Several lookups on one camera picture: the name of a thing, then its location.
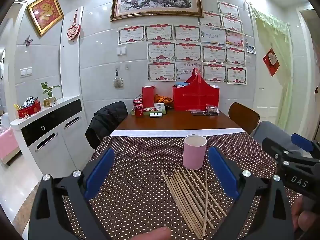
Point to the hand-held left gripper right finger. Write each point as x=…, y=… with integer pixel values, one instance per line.
x=222, y=172

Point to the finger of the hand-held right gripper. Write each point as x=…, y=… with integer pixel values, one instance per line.
x=302, y=141
x=275, y=147

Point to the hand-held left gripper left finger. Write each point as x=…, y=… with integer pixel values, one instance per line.
x=100, y=170

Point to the pink cup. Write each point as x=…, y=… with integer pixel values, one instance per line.
x=193, y=155

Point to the group of wooden chopsticks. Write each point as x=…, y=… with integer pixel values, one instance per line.
x=186, y=200

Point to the person's right hand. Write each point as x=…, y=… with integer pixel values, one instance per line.
x=303, y=217

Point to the person's left hand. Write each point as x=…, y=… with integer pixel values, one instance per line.
x=155, y=233

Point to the brown polka dot tablecloth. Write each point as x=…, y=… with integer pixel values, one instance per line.
x=140, y=180

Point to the brown wooden chair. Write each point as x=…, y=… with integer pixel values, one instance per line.
x=242, y=116

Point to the white door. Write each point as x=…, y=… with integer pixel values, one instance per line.
x=265, y=100

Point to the white black cabinet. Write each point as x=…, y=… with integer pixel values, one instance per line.
x=50, y=140

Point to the clear plastic packet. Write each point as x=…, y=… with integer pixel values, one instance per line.
x=212, y=110

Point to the red cola can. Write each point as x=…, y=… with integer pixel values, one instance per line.
x=138, y=109
x=137, y=100

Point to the white flat device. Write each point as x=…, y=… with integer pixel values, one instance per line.
x=156, y=115

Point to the red gift bag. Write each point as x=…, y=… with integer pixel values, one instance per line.
x=195, y=97

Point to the pale green curtain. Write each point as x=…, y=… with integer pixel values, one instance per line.
x=282, y=62

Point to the potted green plant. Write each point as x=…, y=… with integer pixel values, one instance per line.
x=49, y=102

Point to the green tissue box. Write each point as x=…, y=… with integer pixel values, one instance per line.
x=163, y=111

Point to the white printed carton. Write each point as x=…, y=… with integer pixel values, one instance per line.
x=159, y=106

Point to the red tall box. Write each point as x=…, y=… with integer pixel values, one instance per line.
x=148, y=96

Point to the round white hanging object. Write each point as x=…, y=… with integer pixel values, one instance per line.
x=118, y=83

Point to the red tin box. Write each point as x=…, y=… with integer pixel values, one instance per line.
x=30, y=111

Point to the orange snack bag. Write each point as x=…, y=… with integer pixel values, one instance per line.
x=163, y=98

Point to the pink sofa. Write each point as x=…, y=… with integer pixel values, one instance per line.
x=8, y=142

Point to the patterned black white cloth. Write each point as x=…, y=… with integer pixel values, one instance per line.
x=29, y=101

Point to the red hanging fan ornament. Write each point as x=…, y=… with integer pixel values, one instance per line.
x=73, y=31

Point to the red gold framed picture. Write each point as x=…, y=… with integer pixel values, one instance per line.
x=45, y=12

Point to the framed plum blossom painting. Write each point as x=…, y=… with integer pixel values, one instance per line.
x=155, y=0

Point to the small wall photo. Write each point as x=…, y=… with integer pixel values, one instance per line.
x=250, y=49

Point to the white double wall switch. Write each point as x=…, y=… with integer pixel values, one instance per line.
x=26, y=71

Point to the wall of award certificates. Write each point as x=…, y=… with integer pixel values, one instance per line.
x=187, y=52

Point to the butterfly wall decoration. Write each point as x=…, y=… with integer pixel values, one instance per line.
x=28, y=40

